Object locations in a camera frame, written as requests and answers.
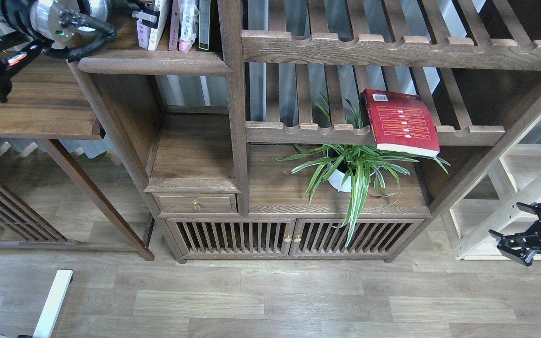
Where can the white plant pot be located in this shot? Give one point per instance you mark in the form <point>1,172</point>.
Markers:
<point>341,181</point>

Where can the green spider plant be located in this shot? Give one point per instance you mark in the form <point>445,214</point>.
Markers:
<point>363,157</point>

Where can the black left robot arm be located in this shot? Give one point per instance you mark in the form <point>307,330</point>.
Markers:
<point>20,44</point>

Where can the mauve upright book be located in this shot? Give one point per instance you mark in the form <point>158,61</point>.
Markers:
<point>174,26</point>

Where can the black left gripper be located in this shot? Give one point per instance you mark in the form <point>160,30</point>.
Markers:
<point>45,16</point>

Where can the white metal leg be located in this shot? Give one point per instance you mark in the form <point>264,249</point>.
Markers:
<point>53,304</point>

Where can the dark wooden bookshelf cabinet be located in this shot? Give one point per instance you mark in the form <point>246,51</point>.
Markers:
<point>214,126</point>

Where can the white pale purple book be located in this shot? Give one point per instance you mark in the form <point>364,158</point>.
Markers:
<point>143,34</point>

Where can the brass drawer knob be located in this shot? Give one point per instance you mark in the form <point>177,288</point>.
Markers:
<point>197,205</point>

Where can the red book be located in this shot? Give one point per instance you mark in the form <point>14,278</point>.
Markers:
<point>401,123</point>

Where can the dark green upright book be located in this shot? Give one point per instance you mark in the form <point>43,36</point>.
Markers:
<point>205,12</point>

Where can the yellow green cover book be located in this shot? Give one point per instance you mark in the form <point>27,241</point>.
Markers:
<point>161,8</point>

